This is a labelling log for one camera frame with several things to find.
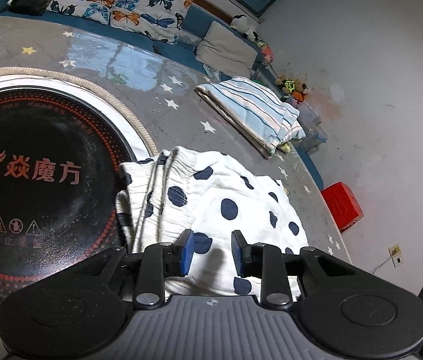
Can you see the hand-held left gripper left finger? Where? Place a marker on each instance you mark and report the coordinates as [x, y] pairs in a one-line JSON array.
[[187, 251]]

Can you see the white polka dot pants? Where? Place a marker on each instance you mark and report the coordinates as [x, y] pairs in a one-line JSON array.
[[226, 180]]

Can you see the red box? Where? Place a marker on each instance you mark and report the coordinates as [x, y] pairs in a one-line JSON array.
[[342, 204]]

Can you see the grey cushion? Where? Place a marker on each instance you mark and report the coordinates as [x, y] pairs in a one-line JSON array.
[[226, 48]]

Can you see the small orange plush toy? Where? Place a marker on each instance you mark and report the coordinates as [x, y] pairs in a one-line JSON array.
[[292, 88]]

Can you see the panda plush toy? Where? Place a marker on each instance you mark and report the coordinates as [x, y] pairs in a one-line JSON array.
[[243, 26]]

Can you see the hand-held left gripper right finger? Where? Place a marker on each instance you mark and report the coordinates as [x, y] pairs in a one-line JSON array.
[[238, 253]]

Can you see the pink plush toy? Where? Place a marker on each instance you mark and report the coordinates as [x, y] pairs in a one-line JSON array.
[[267, 50]]

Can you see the clear plastic storage box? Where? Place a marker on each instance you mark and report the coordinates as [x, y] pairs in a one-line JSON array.
[[309, 123]]

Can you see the striped folded cloth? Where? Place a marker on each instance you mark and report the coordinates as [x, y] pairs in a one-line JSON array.
[[249, 108]]

